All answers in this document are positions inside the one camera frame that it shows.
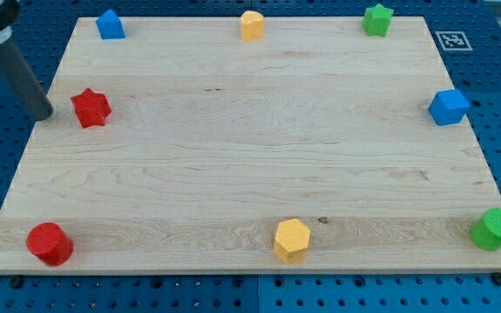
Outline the red star block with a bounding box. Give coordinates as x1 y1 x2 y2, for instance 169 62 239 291
70 88 111 128

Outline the green star block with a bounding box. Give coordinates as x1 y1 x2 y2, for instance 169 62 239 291
362 3 394 37

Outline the wooden board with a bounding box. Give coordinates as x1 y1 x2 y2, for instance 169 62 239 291
0 17 501 276

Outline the yellow hexagon block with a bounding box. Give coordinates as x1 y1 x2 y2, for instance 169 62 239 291
273 218 311 263

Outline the yellow heart block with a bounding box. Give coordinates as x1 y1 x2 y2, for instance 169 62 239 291
240 10 264 41

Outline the blue pentagon block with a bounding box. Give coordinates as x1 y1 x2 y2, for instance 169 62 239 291
96 9 125 40

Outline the blue cube block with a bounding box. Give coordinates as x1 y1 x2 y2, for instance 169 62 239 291
428 90 471 126

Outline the red cylinder block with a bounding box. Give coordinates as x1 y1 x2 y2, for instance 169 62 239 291
26 222 74 266

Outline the grey pusher rod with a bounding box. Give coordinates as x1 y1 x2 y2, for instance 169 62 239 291
0 38 53 121

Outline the fiducial marker tag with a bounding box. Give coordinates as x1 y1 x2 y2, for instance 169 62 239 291
435 30 472 51

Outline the green cylinder block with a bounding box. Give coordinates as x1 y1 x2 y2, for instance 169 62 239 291
470 208 501 251

